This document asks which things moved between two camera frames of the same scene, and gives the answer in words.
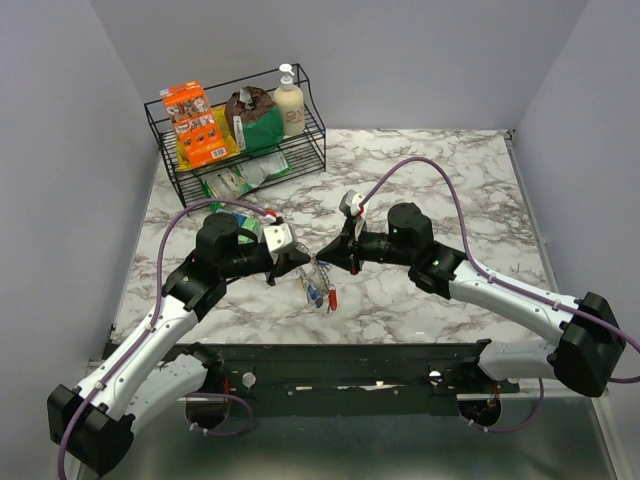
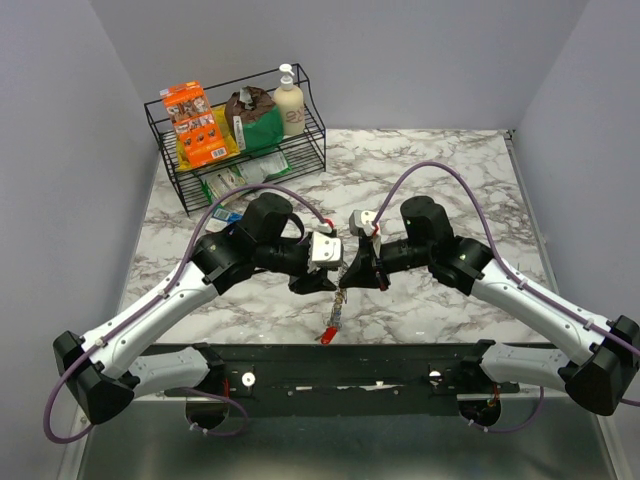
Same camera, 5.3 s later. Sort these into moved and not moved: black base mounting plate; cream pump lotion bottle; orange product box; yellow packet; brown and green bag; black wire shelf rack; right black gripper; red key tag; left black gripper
Moved: left black gripper; right black gripper; red key tag
Not moved: cream pump lotion bottle; black base mounting plate; black wire shelf rack; yellow packet; brown and green bag; orange product box
